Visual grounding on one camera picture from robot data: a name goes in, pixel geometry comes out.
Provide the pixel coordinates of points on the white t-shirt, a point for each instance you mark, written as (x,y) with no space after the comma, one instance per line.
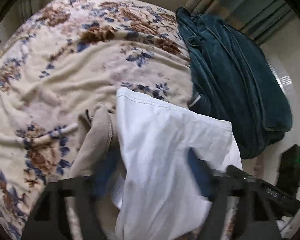
(161,199)

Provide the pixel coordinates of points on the white headboard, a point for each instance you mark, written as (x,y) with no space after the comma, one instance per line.
(286,84)

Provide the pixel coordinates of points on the right teal curtain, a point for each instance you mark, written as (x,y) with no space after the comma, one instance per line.
(257,19)

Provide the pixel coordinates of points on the beige folded garment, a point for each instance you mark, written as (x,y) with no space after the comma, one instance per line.
(97,134)

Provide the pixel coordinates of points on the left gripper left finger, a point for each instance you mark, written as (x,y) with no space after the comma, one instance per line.
(102,173)

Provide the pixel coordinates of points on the floral bed cover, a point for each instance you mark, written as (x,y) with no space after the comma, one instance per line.
(62,61)

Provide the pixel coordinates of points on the dark teal blanket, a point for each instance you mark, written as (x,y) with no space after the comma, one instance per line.
(232,81)

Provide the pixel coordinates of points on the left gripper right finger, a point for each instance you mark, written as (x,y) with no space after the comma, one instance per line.
(202,174)

